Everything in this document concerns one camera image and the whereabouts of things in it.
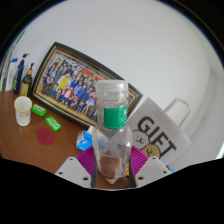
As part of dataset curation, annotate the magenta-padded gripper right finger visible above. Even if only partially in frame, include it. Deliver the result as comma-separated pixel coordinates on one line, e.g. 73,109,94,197
127,145,172,189

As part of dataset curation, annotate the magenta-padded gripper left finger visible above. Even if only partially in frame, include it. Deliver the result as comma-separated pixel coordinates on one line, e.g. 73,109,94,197
54,145,98,189

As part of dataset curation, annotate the clear plastic bottle green label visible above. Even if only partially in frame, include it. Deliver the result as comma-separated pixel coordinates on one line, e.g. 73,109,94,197
91,79,134,185

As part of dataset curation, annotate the blue tissue pack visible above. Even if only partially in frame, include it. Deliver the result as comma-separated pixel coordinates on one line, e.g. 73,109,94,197
75,125,95,152

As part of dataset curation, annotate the white paper gift bag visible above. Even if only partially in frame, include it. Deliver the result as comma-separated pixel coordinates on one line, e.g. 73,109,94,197
128,96,192,167

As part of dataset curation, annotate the flat round red coaster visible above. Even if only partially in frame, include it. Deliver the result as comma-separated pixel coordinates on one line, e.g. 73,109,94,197
35,126,56,146

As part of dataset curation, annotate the white mug yellow rim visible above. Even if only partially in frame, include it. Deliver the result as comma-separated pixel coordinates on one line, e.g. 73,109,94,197
13,95,33,127

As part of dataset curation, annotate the framed group picture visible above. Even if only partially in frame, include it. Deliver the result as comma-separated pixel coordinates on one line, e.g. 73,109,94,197
29,41,144,130

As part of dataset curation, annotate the amber pump bottle yellow label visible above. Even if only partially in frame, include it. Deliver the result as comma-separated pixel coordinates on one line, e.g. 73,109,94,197
19,62,36,98

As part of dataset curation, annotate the dark blue pump bottle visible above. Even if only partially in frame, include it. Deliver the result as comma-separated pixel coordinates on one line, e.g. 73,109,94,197
12,53,31,95

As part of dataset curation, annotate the white bottle blue cap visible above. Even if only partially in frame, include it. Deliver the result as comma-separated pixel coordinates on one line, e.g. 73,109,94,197
4,57,19,92

